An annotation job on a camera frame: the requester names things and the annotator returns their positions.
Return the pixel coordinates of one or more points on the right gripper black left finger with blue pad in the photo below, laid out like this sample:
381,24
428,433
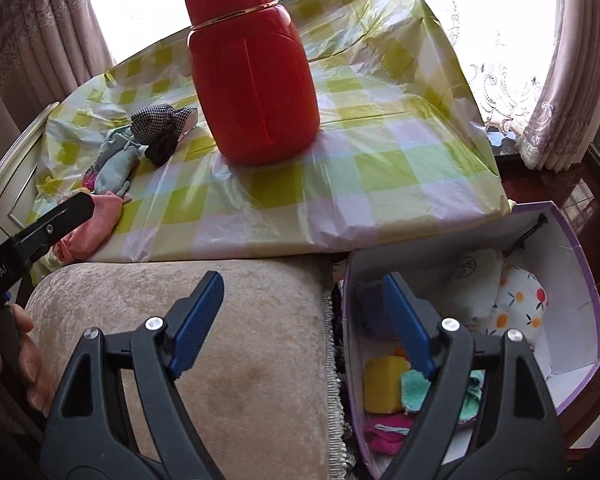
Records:
89,434

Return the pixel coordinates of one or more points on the white fruit print cloth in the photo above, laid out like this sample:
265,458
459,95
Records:
519,305

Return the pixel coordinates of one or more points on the pink sock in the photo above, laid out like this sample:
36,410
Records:
83,241

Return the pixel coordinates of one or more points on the white sheer lace curtain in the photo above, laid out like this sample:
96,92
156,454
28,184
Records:
504,46

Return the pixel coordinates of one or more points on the red thermos jug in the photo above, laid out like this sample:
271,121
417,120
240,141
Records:
252,79

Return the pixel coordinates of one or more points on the purple knitted hat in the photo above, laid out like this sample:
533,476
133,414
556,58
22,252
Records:
373,317

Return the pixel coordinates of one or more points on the grey blue sock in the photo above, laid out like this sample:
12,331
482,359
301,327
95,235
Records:
112,169

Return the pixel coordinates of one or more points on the white cabinet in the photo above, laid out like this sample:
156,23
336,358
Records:
17,170

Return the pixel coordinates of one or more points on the pink floral curtain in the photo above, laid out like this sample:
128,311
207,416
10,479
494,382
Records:
48,48
566,117

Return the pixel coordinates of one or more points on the black white checkered cloth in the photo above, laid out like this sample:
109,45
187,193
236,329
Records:
160,127

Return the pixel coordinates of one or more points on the right pink floral curtain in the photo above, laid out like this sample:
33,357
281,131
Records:
566,117

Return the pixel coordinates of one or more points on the green towel cloth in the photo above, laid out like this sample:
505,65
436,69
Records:
415,386

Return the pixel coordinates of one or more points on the white fluffy cloth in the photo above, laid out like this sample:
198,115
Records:
470,293

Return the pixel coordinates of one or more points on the person's left hand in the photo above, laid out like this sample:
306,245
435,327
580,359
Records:
39,388

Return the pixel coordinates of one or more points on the left pink floral curtain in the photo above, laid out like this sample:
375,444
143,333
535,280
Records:
48,48

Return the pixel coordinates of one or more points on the yellow sponge cloth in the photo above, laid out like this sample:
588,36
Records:
382,384

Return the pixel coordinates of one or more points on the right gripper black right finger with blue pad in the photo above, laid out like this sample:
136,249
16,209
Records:
516,434

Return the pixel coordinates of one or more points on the magenta knitted mitten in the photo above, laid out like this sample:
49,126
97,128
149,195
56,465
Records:
385,434

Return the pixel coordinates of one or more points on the purple white cardboard box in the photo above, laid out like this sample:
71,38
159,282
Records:
536,237

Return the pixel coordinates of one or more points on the yellow checkered plastic tablecloth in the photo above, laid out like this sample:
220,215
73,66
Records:
401,154

